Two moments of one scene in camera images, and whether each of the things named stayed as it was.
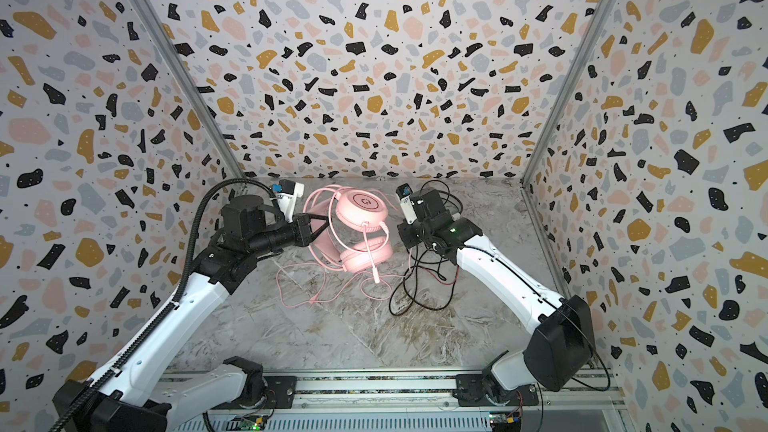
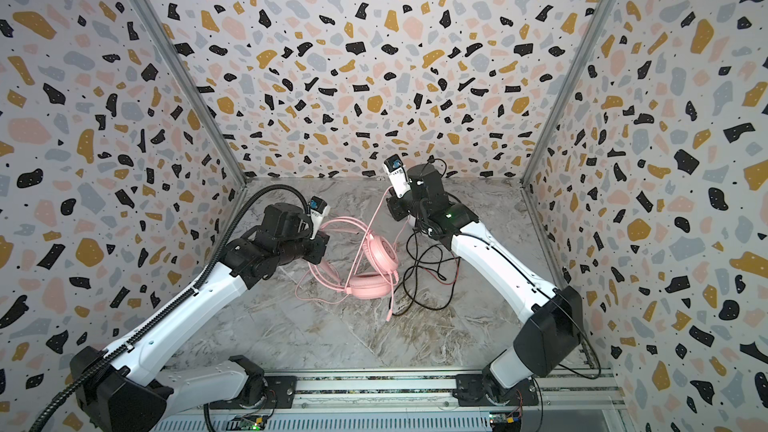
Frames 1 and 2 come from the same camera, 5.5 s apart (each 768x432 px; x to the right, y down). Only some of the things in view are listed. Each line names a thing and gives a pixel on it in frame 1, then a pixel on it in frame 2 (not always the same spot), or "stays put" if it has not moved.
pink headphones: [354, 238] → [381, 262]
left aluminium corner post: [186, 76] stays put
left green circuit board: [249, 423] stays put
